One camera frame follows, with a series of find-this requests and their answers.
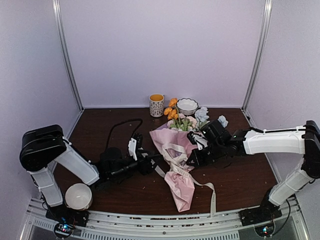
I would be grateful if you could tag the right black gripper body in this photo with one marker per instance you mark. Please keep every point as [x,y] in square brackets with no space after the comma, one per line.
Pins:
[216,153]

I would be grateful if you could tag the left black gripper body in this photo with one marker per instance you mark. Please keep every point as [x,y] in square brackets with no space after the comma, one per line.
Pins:
[142,169]

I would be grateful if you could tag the pink purple wrapping paper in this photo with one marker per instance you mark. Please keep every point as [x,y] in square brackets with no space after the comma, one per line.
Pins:
[163,135]

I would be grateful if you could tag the beige ribbon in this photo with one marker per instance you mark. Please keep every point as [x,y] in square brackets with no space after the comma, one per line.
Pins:
[180,170]

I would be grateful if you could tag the light blue fake flower stem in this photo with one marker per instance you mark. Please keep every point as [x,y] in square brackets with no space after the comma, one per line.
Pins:
[202,118]

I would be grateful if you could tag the pink fake flower stem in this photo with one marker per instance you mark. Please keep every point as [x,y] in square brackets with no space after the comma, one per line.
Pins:
[183,124]

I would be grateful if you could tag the orange fake flower stem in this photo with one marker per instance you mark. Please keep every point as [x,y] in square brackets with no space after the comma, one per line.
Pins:
[173,114]

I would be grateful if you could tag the patterned mug with orange inside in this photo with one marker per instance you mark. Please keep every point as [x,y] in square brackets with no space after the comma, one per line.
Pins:
[156,105]

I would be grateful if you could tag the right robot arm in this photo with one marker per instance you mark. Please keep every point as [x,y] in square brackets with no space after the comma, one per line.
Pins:
[302,142]

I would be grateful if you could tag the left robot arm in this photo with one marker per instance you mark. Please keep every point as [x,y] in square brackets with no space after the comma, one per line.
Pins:
[48,144]

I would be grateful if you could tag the white scalloped bowl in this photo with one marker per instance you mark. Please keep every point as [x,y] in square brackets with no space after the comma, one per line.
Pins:
[187,106]

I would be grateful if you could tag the white round cup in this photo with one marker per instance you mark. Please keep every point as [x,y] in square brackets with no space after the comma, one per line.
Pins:
[79,197]

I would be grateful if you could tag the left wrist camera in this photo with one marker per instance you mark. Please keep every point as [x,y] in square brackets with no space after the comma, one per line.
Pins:
[134,144]

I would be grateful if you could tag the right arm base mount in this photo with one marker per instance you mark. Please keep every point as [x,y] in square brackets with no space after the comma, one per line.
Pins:
[262,221]

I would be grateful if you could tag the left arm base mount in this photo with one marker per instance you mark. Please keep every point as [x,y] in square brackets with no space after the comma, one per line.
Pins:
[67,220]

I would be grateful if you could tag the aluminium front rail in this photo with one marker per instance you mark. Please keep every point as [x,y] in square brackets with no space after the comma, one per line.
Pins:
[225,225]

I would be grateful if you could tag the right aluminium frame post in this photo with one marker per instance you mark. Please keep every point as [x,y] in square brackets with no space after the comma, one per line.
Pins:
[264,30]

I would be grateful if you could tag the aluminium frame post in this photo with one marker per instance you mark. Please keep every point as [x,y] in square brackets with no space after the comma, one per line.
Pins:
[264,30]
[65,53]

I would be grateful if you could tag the left aluminium frame post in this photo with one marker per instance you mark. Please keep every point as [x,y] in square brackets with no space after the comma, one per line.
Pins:
[65,53]

